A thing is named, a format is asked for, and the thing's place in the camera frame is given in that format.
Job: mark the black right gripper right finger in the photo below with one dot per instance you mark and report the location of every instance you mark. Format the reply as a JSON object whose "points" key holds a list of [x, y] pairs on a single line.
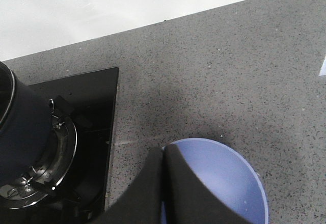
{"points": [[188, 200]]}

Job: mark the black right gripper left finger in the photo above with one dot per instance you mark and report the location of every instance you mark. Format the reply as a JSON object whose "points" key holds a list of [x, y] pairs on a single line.
{"points": [[141, 202]]}

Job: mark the blue ceramic bowl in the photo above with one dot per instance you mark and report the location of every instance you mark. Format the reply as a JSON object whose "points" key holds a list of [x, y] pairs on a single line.
{"points": [[227, 175]]}

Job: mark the right black pot support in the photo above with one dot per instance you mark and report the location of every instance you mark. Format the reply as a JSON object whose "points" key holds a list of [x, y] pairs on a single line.
{"points": [[63, 107]]}

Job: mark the blue pot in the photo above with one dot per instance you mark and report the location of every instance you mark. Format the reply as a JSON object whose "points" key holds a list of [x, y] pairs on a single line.
{"points": [[25, 126]]}

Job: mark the black glass gas stove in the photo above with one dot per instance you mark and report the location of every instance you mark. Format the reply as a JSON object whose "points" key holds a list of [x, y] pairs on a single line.
{"points": [[81, 196]]}

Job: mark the right gas burner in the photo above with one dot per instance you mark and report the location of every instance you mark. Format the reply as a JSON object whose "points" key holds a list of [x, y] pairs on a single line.
{"points": [[13, 196]]}

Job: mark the white paper sheet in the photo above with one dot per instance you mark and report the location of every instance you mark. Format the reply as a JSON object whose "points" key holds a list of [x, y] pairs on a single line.
{"points": [[323, 68]]}

